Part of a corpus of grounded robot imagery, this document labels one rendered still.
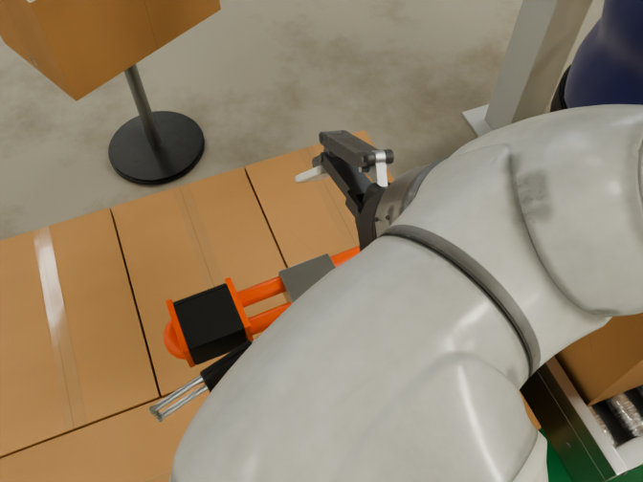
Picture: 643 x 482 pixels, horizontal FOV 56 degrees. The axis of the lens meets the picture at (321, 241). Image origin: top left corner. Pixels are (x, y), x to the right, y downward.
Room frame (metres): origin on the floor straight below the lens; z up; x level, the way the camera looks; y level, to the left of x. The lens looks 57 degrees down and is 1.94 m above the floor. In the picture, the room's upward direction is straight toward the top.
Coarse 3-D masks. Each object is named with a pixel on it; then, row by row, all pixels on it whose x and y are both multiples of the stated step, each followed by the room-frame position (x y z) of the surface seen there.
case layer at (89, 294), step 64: (192, 192) 1.06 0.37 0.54; (256, 192) 1.06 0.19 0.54; (320, 192) 1.06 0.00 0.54; (0, 256) 0.84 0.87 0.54; (64, 256) 0.84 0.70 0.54; (128, 256) 0.84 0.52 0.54; (192, 256) 0.84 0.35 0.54; (256, 256) 0.84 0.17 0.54; (0, 320) 0.65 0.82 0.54; (64, 320) 0.65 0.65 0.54; (128, 320) 0.65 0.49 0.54; (0, 384) 0.48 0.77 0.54; (64, 384) 0.48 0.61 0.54; (128, 384) 0.48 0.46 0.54; (0, 448) 0.34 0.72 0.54; (64, 448) 0.34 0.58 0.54; (128, 448) 0.34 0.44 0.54
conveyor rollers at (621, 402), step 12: (612, 396) 0.45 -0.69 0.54; (624, 396) 0.45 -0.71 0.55; (588, 408) 0.42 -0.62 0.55; (612, 408) 0.43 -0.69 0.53; (624, 408) 0.42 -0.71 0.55; (600, 420) 0.40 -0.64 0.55; (624, 420) 0.40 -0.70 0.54; (636, 420) 0.40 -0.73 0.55; (636, 432) 0.37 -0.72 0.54; (612, 444) 0.34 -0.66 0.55
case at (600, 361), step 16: (624, 320) 0.50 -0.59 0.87; (640, 320) 0.48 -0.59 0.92; (592, 336) 0.52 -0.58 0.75; (608, 336) 0.50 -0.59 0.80; (624, 336) 0.48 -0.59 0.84; (640, 336) 0.46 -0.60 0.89; (560, 352) 0.55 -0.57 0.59; (576, 352) 0.52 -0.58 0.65; (592, 352) 0.50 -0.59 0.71; (608, 352) 0.48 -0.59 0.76; (624, 352) 0.46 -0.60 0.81; (640, 352) 0.44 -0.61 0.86; (576, 368) 0.50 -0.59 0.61; (592, 368) 0.47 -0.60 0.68; (608, 368) 0.45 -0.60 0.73; (624, 368) 0.43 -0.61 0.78; (640, 368) 0.44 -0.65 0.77; (576, 384) 0.47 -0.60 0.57; (592, 384) 0.45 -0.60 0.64; (608, 384) 0.43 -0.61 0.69; (624, 384) 0.45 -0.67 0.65; (640, 384) 0.48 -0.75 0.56; (592, 400) 0.43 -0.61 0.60
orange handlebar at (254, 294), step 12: (348, 252) 0.41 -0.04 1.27; (336, 264) 0.39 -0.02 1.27; (252, 288) 0.36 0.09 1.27; (264, 288) 0.36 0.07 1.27; (276, 288) 0.36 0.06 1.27; (240, 300) 0.34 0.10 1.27; (252, 300) 0.34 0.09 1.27; (264, 312) 0.32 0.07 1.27; (276, 312) 0.32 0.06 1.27; (168, 324) 0.31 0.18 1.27; (252, 324) 0.31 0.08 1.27; (264, 324) 0.31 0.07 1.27; (168, 336) 0.29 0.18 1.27; (168, 348) 0.28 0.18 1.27; (180, 348) 0.28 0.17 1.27
